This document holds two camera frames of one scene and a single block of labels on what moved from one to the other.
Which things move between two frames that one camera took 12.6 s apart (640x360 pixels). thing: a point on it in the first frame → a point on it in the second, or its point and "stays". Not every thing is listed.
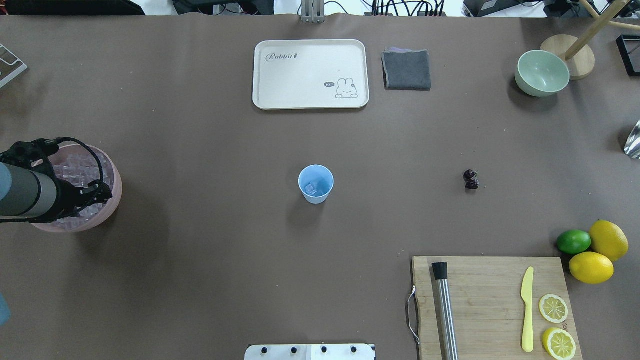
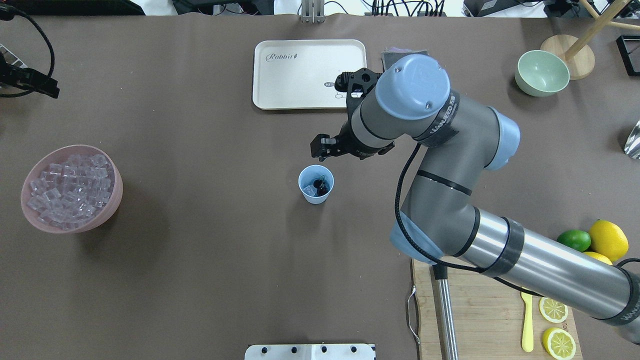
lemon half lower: (558, 343) stays
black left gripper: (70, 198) → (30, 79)
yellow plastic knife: (527, 295) stays
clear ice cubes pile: (82, 170) stays
